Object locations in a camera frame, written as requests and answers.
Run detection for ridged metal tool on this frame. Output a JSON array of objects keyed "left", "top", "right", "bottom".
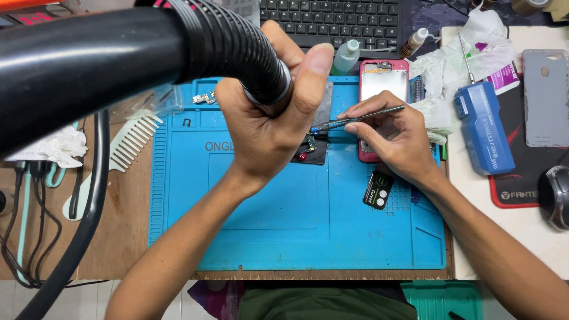
[{"left": 411, "top": 78, "right": 426, "bottom": 105}]

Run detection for teal charging cable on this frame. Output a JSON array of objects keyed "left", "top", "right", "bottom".
[{"left": 16, "top": 162, "right": 34, "bottom": 285}]

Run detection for white and pink box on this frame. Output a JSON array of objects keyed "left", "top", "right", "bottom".
[{"left": 485, "top": 62, "right": 521, "bottom": 96}]

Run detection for station with red display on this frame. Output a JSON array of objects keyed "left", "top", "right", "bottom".
[{"left": 0, "top": 4, "right": 59, "bottom": 28}]

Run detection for purple cloth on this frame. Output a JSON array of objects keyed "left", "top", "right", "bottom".
[{"left": 187, "top": 280, "right": 246, "bottom": 320}]

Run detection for grey metal stencil plate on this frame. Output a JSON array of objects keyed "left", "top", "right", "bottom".
[{"left": 311, "top": 81, "right": 334, "bottom": 134}]

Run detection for person's left hand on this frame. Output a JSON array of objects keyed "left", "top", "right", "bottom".
[{"left": 215, "top": 20, "right": 335, "bottom": 197}]

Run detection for black hot air gun handle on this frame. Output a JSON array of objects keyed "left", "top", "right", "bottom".
[{"left": 0, "top": 0, "right": 294, "bottom": 157}]

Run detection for black keyboard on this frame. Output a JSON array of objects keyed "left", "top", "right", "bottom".
[{"left": 259, "top": 0, "right": 401, "bottom": 50}]

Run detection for black computer mouse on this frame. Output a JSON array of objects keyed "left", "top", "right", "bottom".
[{"left": 538, "top": 165, "right": 569, "bottom": 232}]

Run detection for opened pink phone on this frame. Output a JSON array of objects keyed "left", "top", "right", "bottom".
[{"left": 358, "top": 59, "right": 410, "bottom": 163}]

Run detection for blue silicone repair mat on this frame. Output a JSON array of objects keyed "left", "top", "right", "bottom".
[{"left": 148, "top": 76, "right": 446, "bottom": 271}]

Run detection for clear dropper bottle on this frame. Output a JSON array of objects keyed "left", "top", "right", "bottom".
[{"left": 330, "top": 39, "right": 361, "bottom": 76}]

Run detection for black cable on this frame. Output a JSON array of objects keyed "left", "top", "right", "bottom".
[
  {"left": 24, "top": 162, "right": 64, "bottom": 287},
  {"left": 0, "top": 162, "right": 36, "bottom": 289}
]

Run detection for metal tweezers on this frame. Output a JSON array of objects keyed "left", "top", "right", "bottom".
[{"left": 311, "top": 104, "right": 406, "bottom": 135}]

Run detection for large crumpled white tissue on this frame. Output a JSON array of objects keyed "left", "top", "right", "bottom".
[{"left": 407, "top": 8, "right": 517, "bottom": 145}]

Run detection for small brown flux bottle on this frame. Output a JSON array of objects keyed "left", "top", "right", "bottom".
[{"left": 400, "top": 28, "right": 430, "bottom": 59}]

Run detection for green plastic stool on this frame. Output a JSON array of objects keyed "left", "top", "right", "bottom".
[{"left": 400, "top": 280, "right": 484, "bottom": 320}]

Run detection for white plastic comb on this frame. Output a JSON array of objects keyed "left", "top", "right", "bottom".
[{"left": 62, "top": 109, "right": 164, "bottom": 221}]

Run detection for person's right hand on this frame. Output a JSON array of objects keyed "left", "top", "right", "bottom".
[{"left": 337, "top": 90, "right": 439, "bottom": 188}]

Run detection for grey phone back cover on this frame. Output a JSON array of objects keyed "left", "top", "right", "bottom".
[{"left": 522, "top": 49, "right": 569, "bottom": 148}]

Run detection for white power adapter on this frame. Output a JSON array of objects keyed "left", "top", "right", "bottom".
[{"left": 4, "top": 146, "right": 85, "bottom": 163}]

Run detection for blue tool with metal rod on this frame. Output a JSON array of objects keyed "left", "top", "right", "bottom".
[{"left": 453, "top": 27, "right": 516, "bottom": 176}]

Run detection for black and red mouse pad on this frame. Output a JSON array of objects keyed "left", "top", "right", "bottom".
[{"left": 488, "top": 73, "right": 569, "bottom": 209}]

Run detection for black packaging card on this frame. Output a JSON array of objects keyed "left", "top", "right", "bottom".
[{"left": 363, "top": 170, "right": 395, "bottom": 210}]

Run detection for clear plastic bag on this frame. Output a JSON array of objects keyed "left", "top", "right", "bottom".
[{"left": 109, "top": 84, "right": 185, "bottom": 126}]

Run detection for dark printed desk mat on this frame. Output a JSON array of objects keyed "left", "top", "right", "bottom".
[{"left": 398, "top": 0, "right": 569, "bottom": 60}]

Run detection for small metal phone parts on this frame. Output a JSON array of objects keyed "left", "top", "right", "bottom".
[{"left": 192, "top": 91, "right": 218, "bottom": 106}]

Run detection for brown tape roll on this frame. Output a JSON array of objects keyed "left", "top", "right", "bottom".
[{"left": 511, "top": 0, "right": 553, "bottom": 17}]

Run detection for person's dark green clothing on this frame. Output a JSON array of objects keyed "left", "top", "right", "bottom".
[{"left": 238, "top": 287, "right": 418, "bottom": 320}]

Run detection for thick black air hose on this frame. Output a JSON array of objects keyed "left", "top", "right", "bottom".
[{"left": 15, "top": 109, "right": 111, "bottom": 320}]

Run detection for small crumpled white tissue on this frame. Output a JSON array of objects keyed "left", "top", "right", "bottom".
[{"left": 38, "top": 126, "right": 89, "bottom": 169}]

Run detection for black board holder plate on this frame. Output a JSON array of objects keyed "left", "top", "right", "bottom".
[{"left": 291, "top": 131, "right": 330, "bottom": 166}]

